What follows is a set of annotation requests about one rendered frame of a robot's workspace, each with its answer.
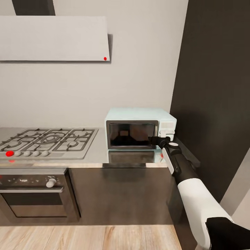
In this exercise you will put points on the oven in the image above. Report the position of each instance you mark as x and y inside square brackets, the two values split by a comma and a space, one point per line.
[38, 195]

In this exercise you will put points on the range hood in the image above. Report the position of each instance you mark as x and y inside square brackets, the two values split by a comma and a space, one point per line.
[36, 33]

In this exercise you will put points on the microwave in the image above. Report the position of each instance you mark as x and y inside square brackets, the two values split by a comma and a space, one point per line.
[129, 128]

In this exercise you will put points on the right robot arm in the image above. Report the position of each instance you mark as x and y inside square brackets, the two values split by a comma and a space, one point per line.
[210, 224]

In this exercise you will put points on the fridge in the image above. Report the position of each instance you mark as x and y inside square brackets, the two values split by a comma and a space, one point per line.
[211, 102]

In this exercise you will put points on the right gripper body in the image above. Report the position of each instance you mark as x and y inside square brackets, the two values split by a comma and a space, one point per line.
[158, 140]

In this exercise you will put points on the burner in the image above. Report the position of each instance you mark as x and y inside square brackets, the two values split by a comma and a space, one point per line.
[48, 143]

